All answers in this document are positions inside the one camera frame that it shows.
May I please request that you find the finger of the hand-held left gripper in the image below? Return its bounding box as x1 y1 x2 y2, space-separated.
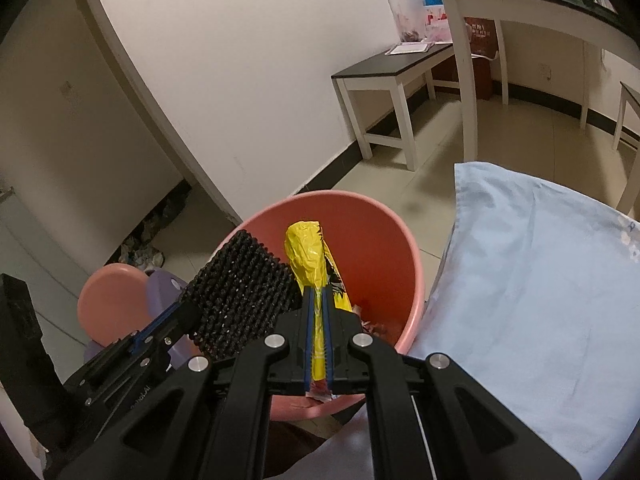
130 304 186 354
139 299 202 367

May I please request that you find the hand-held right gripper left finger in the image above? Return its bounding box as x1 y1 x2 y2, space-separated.
42 287 321 480

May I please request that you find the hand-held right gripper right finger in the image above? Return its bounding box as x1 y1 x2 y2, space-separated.
320 287 581 480

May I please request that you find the black scouring sponge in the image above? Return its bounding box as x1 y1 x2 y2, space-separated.
179 230 304 362

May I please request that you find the yellow snack wrapper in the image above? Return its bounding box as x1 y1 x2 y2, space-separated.
284 219 353 403

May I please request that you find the pink plastic bucket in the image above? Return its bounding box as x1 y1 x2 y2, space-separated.
231 190 426 423

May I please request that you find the purple plastic stool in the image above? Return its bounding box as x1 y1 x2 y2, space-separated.
84 269 191 376

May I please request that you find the pink plastic stool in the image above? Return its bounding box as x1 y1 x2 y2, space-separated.
77 265 151 348

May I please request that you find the dark clutter pile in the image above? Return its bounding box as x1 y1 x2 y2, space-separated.
117 182 193 271

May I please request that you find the light blue cloth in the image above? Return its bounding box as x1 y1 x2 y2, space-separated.
265 161 640 480

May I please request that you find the white bench with black top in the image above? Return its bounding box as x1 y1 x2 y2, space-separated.
331 42 457 172

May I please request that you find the paper sheet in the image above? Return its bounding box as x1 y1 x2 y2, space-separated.
385 42 435 57

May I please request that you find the dark red box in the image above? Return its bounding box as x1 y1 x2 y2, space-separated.
432 17 501 102

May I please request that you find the clear plastic container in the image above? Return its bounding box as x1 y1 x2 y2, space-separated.
389 0 453 45

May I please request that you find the white chair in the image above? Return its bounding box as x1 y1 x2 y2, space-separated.
612 81 640 213

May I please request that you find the white glass-topped table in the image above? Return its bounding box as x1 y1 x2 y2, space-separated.
392 0 640 166

